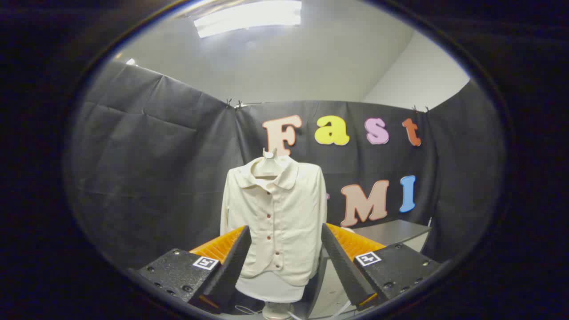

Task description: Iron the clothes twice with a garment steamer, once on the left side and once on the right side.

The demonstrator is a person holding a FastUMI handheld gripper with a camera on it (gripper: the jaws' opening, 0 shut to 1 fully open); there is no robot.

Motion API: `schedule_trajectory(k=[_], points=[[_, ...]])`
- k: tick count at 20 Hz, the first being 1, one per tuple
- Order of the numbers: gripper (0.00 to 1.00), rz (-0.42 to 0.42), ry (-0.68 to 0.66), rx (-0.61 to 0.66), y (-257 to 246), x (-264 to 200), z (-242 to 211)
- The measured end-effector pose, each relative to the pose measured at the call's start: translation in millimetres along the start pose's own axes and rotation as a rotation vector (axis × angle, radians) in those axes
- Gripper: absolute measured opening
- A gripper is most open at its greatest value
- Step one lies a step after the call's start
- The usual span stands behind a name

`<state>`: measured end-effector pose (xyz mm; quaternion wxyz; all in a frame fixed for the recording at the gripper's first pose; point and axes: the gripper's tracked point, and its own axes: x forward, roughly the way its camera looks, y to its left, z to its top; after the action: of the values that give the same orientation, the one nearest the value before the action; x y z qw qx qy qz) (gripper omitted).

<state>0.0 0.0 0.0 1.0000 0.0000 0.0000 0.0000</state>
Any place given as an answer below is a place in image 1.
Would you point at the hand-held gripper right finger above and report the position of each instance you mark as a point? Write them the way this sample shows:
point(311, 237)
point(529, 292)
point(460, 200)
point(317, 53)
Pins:
point(342, 266)

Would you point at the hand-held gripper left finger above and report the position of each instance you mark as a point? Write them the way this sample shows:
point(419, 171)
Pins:
point(231, 266)

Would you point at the cream button-up shirt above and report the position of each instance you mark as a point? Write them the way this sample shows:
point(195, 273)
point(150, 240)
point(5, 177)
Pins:
point(289, 213)

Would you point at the white mannequin torso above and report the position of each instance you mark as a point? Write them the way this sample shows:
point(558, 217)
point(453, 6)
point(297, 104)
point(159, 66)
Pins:
point(271, 289)

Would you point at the white cabinet with grey top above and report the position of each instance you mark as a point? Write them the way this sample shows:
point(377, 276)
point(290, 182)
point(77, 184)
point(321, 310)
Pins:
point(391, 231)

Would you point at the black backdrop cloth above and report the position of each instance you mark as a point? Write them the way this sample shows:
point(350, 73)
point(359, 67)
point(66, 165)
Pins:
point(155, 178)

